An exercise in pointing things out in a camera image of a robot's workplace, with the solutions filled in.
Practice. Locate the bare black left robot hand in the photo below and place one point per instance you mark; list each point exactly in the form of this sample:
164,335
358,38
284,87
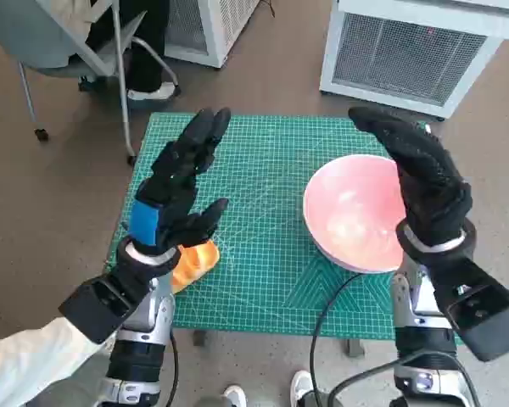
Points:
176,169

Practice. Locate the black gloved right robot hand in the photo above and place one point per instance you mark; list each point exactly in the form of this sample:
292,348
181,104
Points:
428,182

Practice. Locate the pink bowl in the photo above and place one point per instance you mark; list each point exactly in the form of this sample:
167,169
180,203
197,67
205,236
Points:
356,212

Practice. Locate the long striped toy bread loaf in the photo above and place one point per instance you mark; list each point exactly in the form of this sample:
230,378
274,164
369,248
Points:
195,263

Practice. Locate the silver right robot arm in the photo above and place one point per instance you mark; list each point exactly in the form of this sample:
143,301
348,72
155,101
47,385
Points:
424,339

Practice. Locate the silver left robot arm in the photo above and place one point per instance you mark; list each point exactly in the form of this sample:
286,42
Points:
157,309

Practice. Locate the green cutting mat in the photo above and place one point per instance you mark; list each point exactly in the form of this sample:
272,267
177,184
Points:
263,191

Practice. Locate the seated person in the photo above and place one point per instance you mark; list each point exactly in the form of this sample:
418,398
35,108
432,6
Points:
146,55

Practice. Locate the large white mesh cabinet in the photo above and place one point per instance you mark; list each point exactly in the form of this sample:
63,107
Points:
407,55

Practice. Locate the small white mesh cabinet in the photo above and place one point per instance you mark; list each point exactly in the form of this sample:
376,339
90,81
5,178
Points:
220,29

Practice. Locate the grey table foot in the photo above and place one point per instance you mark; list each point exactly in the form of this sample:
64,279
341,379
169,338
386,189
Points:
355,348
199,338

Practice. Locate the grey office chair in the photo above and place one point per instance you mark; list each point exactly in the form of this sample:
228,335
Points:
38,34

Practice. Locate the standing person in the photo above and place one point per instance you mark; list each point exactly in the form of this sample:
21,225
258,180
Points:
301,381

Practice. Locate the pale fabric cover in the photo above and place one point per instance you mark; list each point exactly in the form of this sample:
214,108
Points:
25,369

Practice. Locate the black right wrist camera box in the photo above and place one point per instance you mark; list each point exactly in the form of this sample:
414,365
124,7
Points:
483,318

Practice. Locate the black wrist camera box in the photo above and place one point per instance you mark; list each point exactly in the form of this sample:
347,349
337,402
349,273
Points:
97,305
483,318

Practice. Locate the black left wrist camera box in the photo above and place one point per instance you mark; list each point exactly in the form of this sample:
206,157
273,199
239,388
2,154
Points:
97,305

